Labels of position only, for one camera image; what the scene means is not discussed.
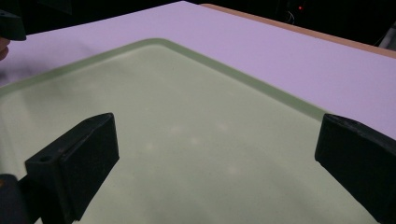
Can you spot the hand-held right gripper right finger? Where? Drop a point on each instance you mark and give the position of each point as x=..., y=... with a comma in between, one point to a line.
x=361, y=155

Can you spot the lilac table mat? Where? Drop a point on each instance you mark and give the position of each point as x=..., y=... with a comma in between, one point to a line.
x=280, y=56

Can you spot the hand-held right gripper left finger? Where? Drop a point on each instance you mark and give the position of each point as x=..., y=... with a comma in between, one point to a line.
x=81, y=161

